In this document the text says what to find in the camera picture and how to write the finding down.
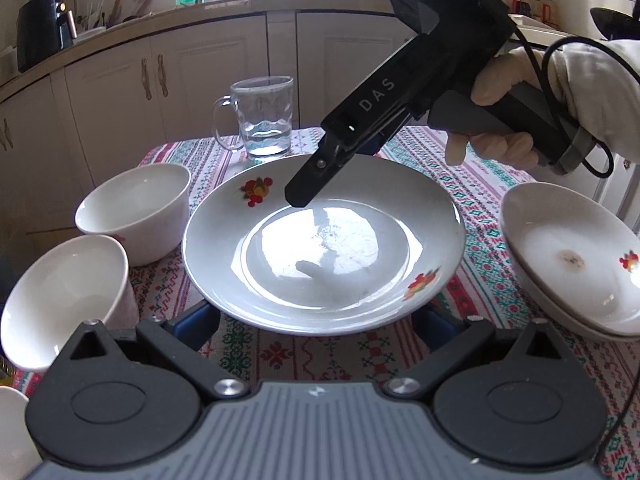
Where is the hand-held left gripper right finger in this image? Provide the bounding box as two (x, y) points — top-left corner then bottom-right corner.
(382, 305), (568, 403)

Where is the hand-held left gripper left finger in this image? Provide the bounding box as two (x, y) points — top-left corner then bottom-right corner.
(65, 302), (251, 403)

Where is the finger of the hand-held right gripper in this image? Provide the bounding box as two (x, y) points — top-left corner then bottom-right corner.
(284, 132), (358, 208)

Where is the white bowl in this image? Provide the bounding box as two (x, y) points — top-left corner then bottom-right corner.
(0, 235), (140, 373)
(75, 162), (192, 267)
(0, 385), (43, 480)

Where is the large white floral plate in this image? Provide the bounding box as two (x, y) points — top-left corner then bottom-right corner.
(499, 182), (640, 337)

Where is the person's right hand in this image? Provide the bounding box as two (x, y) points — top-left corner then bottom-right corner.
(446, 37), (640, 171)

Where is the clear glass mug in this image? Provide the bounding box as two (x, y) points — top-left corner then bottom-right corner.
(212, 76), (295, 161)

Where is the white tray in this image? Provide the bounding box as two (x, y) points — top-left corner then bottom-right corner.
(505, 14), (571, 33)

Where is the patterned striped tablecloth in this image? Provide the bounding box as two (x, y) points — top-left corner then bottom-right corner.
(10, 125), (640, 466)

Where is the black wok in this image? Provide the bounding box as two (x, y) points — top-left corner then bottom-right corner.
(590, 6), (640, 41)

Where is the dish drainer with utensils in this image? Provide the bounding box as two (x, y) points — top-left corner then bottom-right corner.
(75, 0), (153, 38)

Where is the white appliance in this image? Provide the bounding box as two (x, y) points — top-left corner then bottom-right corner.
(0, 47), (18, 86)

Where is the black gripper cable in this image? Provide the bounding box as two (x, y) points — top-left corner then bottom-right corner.
(510, 22), (618, 178)

